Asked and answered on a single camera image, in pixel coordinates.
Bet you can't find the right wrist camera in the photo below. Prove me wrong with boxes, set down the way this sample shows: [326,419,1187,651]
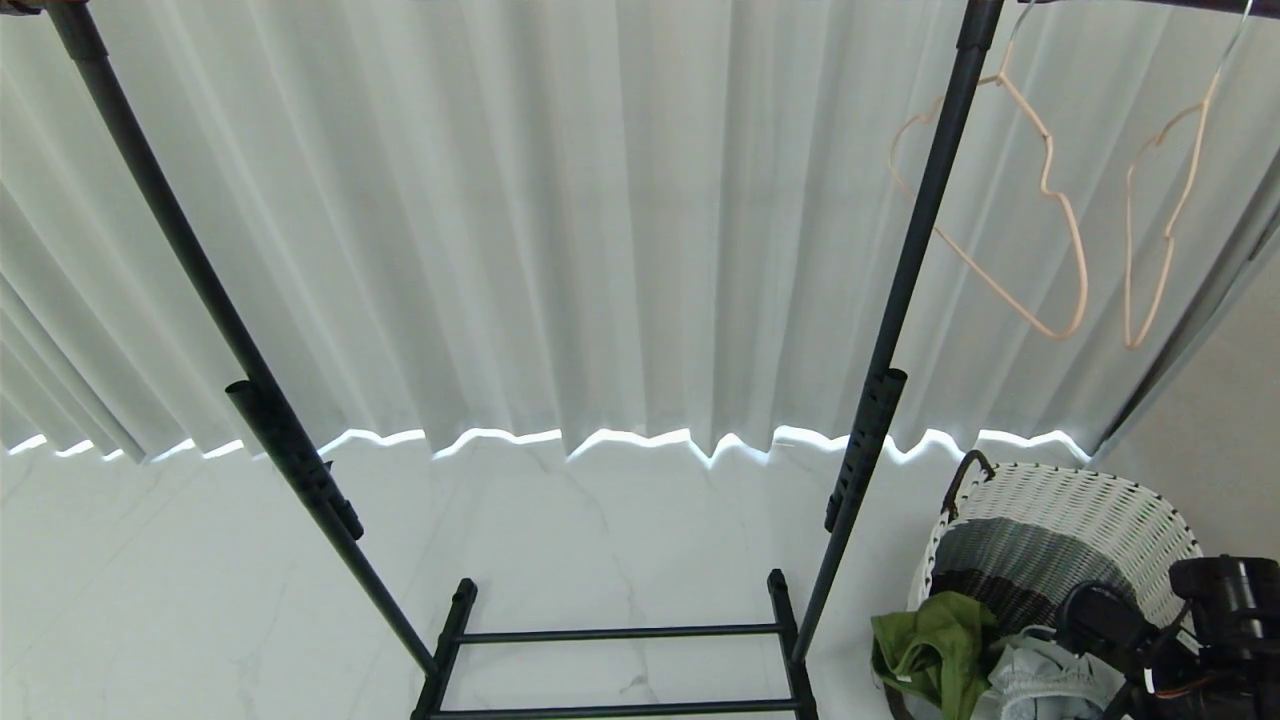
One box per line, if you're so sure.
[1055,583,1161,656]

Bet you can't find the white laundry basket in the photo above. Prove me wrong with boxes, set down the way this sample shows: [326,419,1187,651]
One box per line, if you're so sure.
[885,450,1206,720]

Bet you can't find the green garment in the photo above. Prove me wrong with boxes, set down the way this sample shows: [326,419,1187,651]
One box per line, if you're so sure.
[870,590,1001,720]

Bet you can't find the pink clothes hanger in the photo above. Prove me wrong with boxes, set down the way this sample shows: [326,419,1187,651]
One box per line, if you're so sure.
[1122,0,1256,351]
[888,30,1089,341]

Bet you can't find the white curtain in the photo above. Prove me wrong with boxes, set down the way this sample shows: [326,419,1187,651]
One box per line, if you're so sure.
[0,0,1280,466]

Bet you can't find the pale grey shorts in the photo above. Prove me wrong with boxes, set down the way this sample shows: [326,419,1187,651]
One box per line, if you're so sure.
[985,628,1129,720]

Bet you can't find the black clothes rack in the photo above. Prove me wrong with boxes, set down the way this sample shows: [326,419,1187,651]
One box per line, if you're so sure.
[0,0,1280,720]

